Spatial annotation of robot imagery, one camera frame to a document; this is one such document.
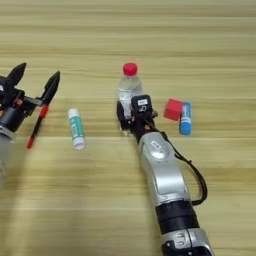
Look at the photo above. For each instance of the red cube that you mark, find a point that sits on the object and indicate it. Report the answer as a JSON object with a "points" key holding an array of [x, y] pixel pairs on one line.
{"points": [[173, 110]]}

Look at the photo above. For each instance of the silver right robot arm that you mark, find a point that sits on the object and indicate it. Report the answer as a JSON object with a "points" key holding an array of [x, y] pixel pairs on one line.
{"points": [[165, 173]]}

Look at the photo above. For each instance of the clear bottle with red cap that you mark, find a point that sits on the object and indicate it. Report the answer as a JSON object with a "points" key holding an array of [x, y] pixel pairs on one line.
{"points": [[130, 83]]}

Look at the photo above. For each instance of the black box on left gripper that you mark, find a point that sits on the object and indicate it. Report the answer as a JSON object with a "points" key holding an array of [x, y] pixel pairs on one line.
{"points": [[6, 88]]}

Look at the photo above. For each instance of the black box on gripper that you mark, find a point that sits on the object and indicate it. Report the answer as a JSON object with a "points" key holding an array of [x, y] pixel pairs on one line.
{"points": [[142, 105], [6, 88]]}

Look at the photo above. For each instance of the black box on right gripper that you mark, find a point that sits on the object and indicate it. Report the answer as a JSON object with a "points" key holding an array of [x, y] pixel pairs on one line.
{"points": [[142, 105]]}

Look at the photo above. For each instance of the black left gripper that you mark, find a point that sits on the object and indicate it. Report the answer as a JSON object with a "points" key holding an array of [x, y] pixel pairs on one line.
{"points": [[15, 111]]}

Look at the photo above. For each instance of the red and black pen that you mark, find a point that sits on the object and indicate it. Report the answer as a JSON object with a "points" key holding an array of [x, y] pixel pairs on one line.
{"points": [[36, 126]]}

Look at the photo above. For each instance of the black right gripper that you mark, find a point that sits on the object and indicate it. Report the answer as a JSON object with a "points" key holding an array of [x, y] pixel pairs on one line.
{"points": [[143, 128]]}

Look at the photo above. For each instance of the green and white tube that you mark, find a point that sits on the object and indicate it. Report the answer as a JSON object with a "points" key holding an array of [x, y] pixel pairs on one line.
{"points": [[76, 128]]}

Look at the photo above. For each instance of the blue and white tube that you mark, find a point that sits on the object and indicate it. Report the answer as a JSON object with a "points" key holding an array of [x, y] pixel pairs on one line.
{"points": [[185, 121]]}

